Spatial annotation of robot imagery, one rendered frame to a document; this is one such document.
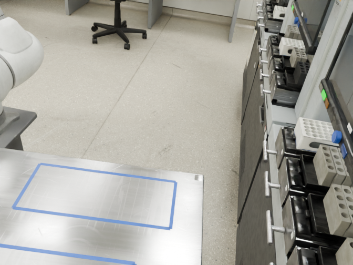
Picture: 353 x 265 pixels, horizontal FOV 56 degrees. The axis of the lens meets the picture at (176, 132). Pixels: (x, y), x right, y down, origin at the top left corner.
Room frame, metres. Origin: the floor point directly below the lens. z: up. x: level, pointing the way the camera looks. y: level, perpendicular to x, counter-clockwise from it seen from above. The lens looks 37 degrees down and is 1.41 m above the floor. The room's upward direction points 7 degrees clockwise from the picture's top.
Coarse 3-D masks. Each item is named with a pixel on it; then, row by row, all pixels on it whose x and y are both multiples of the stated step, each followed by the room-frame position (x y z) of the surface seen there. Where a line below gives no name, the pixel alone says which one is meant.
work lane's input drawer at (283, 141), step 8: (280, 128) 0.90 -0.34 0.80; (288, 128) 0.88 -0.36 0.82; (280, 136) 0.87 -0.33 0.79; (288, 136) 0.84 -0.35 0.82; (264, 144) 0.87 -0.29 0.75; (280, 144) 0.84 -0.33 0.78; (288, 144) 0.80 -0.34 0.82; (264, 152) 0.82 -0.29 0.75; (272, 152) 0.83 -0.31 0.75; (280, 152) 0.80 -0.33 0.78; (288, 152) 0.77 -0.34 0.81; (296, 152) 0.78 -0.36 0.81; (304, 152) 0.77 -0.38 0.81; (312, 152) 0.77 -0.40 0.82; (264, 160) 0.79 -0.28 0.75; (280, 160) 0.77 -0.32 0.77
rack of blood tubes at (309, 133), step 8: (304, 120) 0.88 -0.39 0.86; (312, 120) 0.87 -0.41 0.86; (296, 128) 0.86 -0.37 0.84; (304, 128) 0.82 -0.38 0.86; (312, 128) 0.84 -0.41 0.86; (320, 128) 0.83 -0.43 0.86; (328, 128) 0.84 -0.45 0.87; (296, 136) 0.83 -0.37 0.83; (304, 136) 0.78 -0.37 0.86; (312, 136) 0.79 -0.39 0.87; (320, 136) 0.80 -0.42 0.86; (328, 136) 0.80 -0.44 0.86; (304, 144) 0.78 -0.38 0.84; (312, 144) 0.83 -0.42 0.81; (328, 144) 0.78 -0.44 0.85; (336, 144) 0.77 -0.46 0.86
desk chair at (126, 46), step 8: (112, 0) 3.30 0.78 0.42; (120, 0) 3.16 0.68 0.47; (136, 0) 3.26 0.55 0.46; (120, 16) 3.41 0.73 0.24; (96, 24) 3.49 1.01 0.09; (104, 24) 3.47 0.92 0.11; (120, 24) 3.40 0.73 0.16; (104, 32) 3.26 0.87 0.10; (112, 32) 3.33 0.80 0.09; (120, 32) 3.30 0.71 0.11; (128, 32) 3.41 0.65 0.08; (136, 32) 3.44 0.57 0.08; (144, 32) 3.46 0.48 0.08; (96, 40) 3.18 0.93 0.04; (128, 40) 3.15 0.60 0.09; (128, 48) 3.12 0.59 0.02
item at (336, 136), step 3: (333, 132) 0.64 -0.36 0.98; (336, 132) 0.63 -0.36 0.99; (339, 132) 0.63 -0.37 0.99; (333, 135) 0.64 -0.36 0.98; (336, 135) 0.62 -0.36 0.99; (339, 135) 0.62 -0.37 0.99; (333, 138) 0.63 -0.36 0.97; (336, 138) 0.62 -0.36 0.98; (339, 138) 0.62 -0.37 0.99; (333, 141) 0.62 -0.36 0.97; (336, 141) 0.62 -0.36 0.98; (339, 141) 0.62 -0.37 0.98
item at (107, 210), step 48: (0, 192) 0.48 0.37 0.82; (48, 192) 0.49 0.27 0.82; (96, 192) 0.51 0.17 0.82; (144, 192) 0.53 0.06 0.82; (192, 192) 0.55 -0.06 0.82; (0, 240) 0.36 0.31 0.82; (48, 240) 0.37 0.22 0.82; (96, 240) 0.39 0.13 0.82; (144, 240) 0.40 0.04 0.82; (192, 240) 0.42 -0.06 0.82
